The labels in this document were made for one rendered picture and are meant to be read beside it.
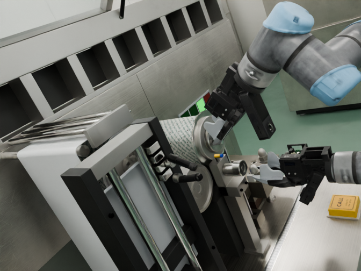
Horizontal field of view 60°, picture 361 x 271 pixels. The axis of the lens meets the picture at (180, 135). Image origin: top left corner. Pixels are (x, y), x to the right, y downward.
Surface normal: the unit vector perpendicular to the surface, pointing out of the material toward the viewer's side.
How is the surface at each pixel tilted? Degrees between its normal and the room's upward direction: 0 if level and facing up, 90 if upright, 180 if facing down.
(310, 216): 0
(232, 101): 50
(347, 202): 0
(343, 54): 60
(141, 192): 90
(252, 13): 90
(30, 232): 90
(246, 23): 90
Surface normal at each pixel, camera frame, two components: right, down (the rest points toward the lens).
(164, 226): 0.75, -0.07
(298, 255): -0.37, -0.86
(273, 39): -0.62, 0.39
